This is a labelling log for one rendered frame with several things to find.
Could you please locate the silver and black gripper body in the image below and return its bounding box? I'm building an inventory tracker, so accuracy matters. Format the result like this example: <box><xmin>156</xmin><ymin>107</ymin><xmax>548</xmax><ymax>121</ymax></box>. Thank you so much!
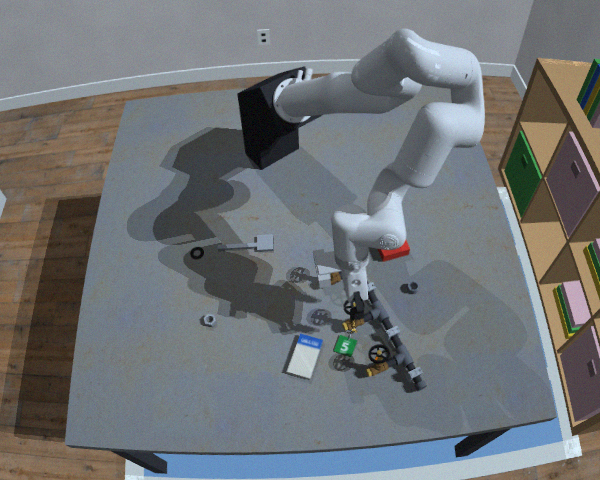
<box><xmin>341</xmin><ymin>260</ymin><xmax>369</xmax><ymax>303</ymax></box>

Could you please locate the red rectangular block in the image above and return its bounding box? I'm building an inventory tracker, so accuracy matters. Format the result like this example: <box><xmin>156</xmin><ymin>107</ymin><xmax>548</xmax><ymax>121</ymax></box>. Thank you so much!
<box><xmin>378</xmin><ymin>241</ymin><xmax>410</xmax><ymax>262</ymax></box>

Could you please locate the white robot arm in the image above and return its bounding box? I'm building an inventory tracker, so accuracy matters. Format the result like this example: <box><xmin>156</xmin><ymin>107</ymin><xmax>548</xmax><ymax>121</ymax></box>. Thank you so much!
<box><xmin>273</xmin><ymin>29</ymin><xmax>485</xmax><ymax>288</ymax></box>

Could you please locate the small black rubber ring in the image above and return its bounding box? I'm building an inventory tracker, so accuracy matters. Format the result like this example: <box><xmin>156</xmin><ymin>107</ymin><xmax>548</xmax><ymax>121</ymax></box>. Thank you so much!
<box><xmin>190</xmin><ymin>247</ymin><xmax>204</xmax><ymax>259</ymax></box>

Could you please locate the dark grey pipe with three valves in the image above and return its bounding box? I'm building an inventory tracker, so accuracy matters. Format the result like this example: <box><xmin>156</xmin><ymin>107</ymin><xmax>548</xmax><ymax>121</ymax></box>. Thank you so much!
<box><xmin>330</xmin><ymin>272</ymin><xmax>427</xmax><ymax>391</ymax></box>

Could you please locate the white and blue bag of cable ties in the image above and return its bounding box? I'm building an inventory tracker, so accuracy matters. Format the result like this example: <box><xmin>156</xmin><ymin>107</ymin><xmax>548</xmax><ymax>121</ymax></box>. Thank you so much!
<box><xmin>287</xmin><ymin>334</ymin><xmax>323</xmax><ymax>380</ymax></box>

